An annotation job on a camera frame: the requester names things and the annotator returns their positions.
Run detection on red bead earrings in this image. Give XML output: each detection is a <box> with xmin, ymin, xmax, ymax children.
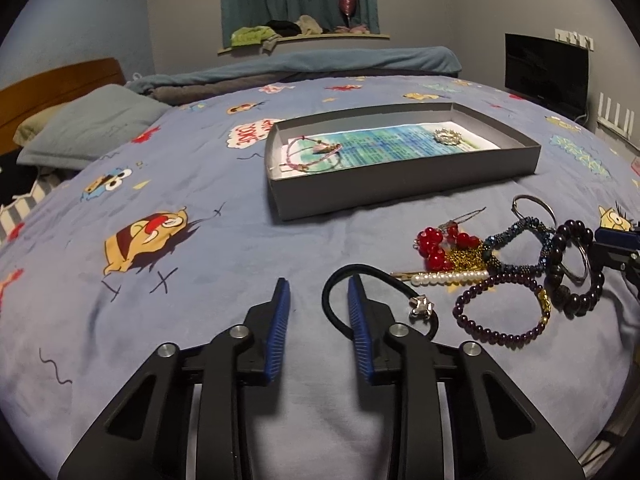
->
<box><xmin>414</xmin><ymin>207</ymin><xmax>488</xmax><ymax>269</ymax></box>

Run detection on white wall hooks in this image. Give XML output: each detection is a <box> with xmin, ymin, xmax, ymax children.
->
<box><xmin>553</xmin><ymin>29</ymin><xmax>596</xmax><ymax>51</ymax></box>

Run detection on grey folded blanket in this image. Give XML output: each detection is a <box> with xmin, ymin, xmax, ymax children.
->
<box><xmin>149</xmin><ymin>67</ymin><xmax>453</xmax><ymax>107</ymax></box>

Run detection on blue-green printed paper liner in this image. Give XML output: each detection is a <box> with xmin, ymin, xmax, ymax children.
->
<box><xmin>280</xmin><ymin>121</ymin><xmax>501</xmax><ymax>177</ymax></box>

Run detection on beige cloth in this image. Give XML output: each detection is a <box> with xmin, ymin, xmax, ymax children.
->
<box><xmin>294</xmin><ymin>14</ymin><xmax>327</xmax><ymax>36</ymax></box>

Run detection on yellowish pillow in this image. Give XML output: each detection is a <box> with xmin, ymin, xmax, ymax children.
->
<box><xmin>13</xmin><ymin>104</ymin><xmax>69</xmax><ymax>147</ymax></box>

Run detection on wooden headboard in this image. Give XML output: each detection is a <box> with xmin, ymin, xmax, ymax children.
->
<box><xmin>0</xmin><ymin>57</ymin><xmax>126</xmax><ymax>157</ymax></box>

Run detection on pink cord bracelet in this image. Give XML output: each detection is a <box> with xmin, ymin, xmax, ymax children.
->
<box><xmin>286</xmin><ymin>134</ymin><xmax>345</xmax><ymax>173</ymax></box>

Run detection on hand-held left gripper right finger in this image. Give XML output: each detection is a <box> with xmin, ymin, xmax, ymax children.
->
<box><xmin>346</xmin><ymin>275</ymin><xmax>586</xmax><ymax>480</ymax></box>

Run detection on black hair tie silver charm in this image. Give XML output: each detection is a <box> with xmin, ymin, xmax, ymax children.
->
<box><xmin>322</xmin><ymin>263</ymin><xmax>439</xmax><ymax>342</ymax></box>

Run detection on grey cardboard box tray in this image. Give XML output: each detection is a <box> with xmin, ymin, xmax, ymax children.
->
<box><xmin>265</xmin><ymin>102</ymin><xmax>542</xmax><ymax>222</ymax></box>

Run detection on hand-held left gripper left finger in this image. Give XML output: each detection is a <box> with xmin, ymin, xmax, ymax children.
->
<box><xmin>57</xmin><ymin>277</ymin><xmax>292</xmax><ymax>480</ymax></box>

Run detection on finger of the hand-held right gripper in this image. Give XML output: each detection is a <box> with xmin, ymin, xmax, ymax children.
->
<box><xmin>595</xmin><ymin>226</ymin><xmax>640</xmax><ymax>249</ymax></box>
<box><xmin>595</xmin><ymin>243</ymin><xmax>640</xmax><ymax>282</ymax></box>

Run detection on silver bangle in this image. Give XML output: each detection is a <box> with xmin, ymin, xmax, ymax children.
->
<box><xmin>511</xmin><ymin>194</ymin><xmax>558</xmax><ymax>235</ymax></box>
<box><xmin>556</xmin><ymin>236</ymin><xmax>592</xmax><ymax>283</ymax></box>

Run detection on grey pillow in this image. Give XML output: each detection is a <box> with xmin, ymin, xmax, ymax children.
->
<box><xmin>16</xmin><ymin>84</ymin><xmax>172</xmax><ymax>171</ymax></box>

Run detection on dark large bead bracelet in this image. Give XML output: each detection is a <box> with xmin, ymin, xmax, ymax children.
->
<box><xmin>544</xmin><ymin>219</ymin><xmax>606</xmax><ymax>318</ymax></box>

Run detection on window sill shelf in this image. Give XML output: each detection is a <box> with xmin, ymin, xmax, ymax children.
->
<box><xmin>217</xmin><ymin>33</ymin><xmax>390</xmax><ymax>55</ymax></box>

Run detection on green cloth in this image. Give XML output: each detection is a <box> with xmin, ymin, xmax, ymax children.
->
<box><xmin>230</xmin><ymin>25</ymin><xmax>282</xmax><ymax>48</ymax></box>

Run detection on pearl hair clip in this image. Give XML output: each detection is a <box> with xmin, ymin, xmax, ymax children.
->
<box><xmin>390</xmin><ymin>269</ymin><xmax>491</xmax><ymax>287</ymax></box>

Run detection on purple bead bracelet gold bead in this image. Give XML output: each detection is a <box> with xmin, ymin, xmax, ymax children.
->
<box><xmin>453</xmin><ymin>273</ymin><xmax>553</xmax><ymax>349</ymax></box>

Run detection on blue beaded rope bracelet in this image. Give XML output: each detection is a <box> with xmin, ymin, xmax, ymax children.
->
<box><xmin>481</xmin><ymin>216</ymin><xmax>557</xmax><ymax>279</ymax></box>

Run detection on gold chain ornament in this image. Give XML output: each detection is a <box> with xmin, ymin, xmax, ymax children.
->
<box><xmin>446</xmin><ymin>246</ymin><xmax>490</xmax><ymax>272</ymax></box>

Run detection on black cloth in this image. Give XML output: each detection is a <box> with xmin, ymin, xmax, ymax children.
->
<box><xmin>264</xmin><ymin>19</ymin><xmax>302</xmax><ymax>37</ymax></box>

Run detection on black monitor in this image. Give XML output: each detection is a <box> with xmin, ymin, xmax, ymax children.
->
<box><xmin>503</xmin><ymin>33</ymin><xmax>590</xmax><ymax>120</ymax></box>

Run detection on white router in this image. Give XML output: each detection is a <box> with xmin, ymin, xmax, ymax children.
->
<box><xmin>595</xmin><ymin>92</ymin><xmax>637</xmax><ymax>137</ymax></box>

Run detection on teal folded blanket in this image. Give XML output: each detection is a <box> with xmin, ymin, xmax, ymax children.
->
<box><xmin>124</xmin><ymin>46</ymin><xmax>462</xmax><ymax>95</ymax></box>

